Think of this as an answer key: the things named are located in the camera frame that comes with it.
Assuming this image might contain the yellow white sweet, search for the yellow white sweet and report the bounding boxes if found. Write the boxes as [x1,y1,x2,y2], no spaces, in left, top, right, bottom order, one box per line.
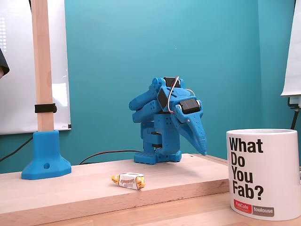
[111,172,145,190]

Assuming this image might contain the white printed mug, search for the white printed mug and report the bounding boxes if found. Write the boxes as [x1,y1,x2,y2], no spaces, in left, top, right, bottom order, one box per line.
[226,128,299,222]

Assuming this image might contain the flip chart easel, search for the flip chart easel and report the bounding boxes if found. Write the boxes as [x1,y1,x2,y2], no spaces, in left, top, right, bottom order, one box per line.
[288,96,301,130]

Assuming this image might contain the white flip chart paper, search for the white flip chart paper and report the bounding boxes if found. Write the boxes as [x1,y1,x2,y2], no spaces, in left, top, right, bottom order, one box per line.
[280,0,301,97]

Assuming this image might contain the pale wooden board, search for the pale wooden board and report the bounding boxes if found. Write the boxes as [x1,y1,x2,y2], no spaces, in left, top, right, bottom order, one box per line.
[0,153,230,216]

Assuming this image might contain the white projection board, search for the white projection board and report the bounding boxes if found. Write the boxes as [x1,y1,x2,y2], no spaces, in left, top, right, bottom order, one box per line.
[0,0,72,136]

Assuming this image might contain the red and black cable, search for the red and black cable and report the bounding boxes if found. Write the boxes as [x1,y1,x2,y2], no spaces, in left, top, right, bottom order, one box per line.
[79,150,144,165]

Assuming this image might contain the blue post base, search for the blue post base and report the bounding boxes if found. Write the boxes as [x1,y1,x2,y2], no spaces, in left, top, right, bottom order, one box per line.
[21,129,72,180]

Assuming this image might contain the black strap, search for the black strap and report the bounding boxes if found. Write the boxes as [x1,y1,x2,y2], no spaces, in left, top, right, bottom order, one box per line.
[34,103,57,114]

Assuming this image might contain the wooden post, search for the wooden post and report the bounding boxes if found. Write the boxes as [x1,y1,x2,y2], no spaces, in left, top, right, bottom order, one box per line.
[30,0,55,132]

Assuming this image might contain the thin black cable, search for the thin black cable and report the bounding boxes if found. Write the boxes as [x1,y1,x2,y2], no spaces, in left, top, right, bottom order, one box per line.
[0,136,34,163]

